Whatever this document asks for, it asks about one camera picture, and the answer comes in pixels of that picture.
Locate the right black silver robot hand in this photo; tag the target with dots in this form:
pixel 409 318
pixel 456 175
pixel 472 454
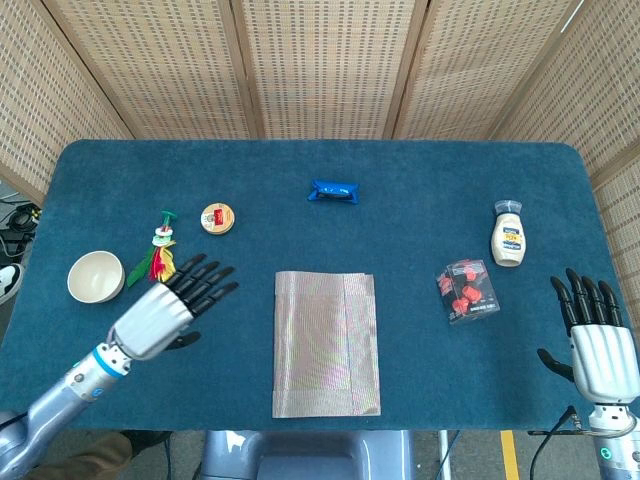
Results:
pixel 602 365

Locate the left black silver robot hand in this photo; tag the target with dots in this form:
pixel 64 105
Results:
pixel 147 325

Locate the cream bowl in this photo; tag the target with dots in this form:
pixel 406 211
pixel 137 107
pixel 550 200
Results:
pixel 95 277

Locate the grey woven placemat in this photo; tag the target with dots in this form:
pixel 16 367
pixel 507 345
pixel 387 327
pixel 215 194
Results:
pixel 320 350

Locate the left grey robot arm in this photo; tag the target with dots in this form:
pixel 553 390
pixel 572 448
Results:
pixel 55 405

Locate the feather shuttlecock toy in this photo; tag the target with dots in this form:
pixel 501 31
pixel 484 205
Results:
pixel 160 260

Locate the round tin with label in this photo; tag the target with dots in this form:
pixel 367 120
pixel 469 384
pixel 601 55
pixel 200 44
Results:
pixel 218 218

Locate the white black sneaker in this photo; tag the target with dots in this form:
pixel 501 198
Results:
pixel 9 282

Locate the clear box of red capsules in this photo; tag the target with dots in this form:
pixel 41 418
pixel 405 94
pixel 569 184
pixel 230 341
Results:
pixel 467 292

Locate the mayonnaise squeeze bottle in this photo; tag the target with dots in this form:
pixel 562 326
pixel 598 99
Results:
pixel 509 240

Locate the white table leg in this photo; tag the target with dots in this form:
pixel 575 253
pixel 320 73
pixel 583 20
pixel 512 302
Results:
pixel 445 460

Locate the grey robot torso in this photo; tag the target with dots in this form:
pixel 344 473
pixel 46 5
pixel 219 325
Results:
pixel 310 457

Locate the blue snack packet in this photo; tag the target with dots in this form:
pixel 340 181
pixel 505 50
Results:
pixel 332 191

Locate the blue carpet table cover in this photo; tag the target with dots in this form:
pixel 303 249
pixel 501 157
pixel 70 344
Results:
pixel 400 225

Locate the woven folding screen panel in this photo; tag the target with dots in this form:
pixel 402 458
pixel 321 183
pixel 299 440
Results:
pixel 590 100
pixel 165 65
pixel 30 100
pixel 475 65
pixel 325 65

